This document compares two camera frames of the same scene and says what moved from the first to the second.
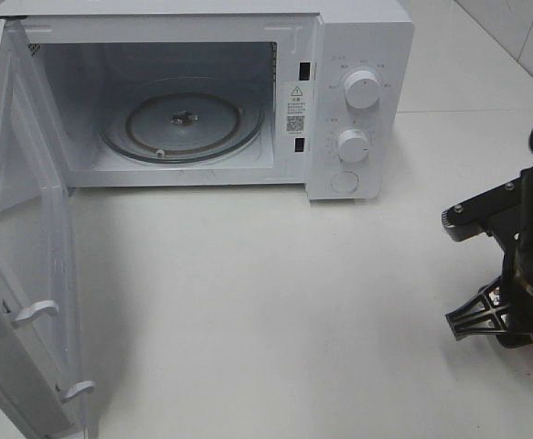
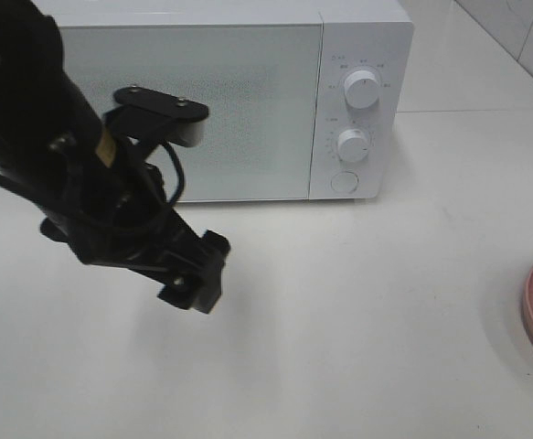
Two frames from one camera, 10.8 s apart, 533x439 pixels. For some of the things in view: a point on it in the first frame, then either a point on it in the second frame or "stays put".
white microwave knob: [353, 145] stays put
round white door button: [345, 181] stays put
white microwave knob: [362, 90] stays put
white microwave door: [26, 353] → [261, 85]
